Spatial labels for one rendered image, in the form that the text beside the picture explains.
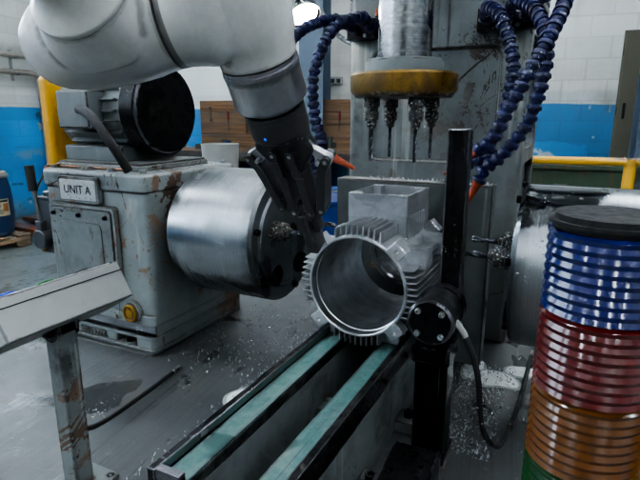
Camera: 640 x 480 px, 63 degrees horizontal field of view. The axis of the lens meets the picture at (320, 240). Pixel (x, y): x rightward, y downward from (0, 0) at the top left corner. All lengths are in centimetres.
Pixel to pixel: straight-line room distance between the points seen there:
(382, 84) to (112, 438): 67
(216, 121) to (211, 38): 611
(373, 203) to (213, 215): 29
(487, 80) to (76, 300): 81
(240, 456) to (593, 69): 569
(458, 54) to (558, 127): 495
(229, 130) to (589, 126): 400
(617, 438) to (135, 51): 52
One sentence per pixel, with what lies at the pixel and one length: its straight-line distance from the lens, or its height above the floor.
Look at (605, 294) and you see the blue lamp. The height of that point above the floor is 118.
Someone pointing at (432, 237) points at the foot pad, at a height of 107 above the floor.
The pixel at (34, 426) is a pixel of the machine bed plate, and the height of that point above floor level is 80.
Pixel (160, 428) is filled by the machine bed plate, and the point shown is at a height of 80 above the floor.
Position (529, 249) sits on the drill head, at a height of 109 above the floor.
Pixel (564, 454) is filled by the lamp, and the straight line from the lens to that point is 33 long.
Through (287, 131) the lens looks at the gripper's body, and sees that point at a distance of 63.
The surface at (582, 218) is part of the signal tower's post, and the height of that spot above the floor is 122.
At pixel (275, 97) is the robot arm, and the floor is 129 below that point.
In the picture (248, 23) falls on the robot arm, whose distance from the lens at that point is 57.
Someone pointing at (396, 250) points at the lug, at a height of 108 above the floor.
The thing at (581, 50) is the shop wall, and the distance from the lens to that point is 606.
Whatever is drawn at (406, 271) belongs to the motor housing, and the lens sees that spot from 75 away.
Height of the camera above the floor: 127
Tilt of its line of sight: 14 degrees down
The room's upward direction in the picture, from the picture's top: straight up
